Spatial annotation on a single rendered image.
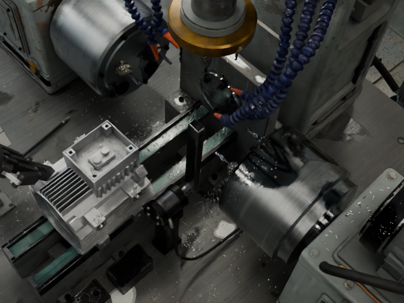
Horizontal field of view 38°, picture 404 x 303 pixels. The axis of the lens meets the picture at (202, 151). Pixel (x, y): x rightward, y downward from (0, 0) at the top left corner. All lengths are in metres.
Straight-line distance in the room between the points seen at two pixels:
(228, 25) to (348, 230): 0.46
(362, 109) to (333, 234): 0.71
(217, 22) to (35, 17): 0.55
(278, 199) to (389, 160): 0.61
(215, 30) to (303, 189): 0.36
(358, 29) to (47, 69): 0.83
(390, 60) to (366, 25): 1.05
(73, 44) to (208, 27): 0.44
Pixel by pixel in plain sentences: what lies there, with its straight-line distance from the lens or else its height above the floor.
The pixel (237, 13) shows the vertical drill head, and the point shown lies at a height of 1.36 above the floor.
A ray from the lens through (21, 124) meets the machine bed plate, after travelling 1.73.
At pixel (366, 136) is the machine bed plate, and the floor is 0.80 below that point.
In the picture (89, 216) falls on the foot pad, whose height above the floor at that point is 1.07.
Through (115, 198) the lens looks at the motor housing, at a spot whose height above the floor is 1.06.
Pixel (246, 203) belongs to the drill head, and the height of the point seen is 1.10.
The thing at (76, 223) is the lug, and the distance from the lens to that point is 1.23.
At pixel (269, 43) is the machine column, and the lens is 1.44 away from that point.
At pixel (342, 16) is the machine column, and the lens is 1.26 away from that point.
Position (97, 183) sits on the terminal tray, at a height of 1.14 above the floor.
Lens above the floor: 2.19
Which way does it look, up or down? 58 degrees down
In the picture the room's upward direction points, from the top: 6 degrees clockwise
